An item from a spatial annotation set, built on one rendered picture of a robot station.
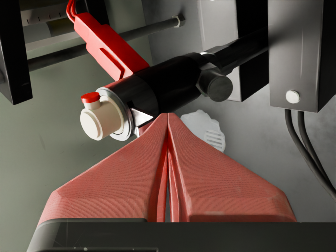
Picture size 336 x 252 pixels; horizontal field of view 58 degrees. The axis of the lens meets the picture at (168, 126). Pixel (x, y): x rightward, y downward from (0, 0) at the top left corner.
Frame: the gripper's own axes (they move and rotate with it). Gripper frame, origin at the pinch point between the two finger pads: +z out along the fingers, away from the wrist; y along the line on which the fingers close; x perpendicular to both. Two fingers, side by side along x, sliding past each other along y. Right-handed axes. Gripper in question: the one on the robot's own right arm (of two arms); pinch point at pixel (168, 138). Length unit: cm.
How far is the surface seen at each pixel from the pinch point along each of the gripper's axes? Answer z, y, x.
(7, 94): 16.6, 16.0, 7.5
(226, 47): 9.5, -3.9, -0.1
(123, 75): 5.2, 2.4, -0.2
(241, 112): 28.2, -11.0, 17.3
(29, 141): 21.8, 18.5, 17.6
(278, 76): 11.1, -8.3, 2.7
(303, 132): 8.9, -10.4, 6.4
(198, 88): 5.1, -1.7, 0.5
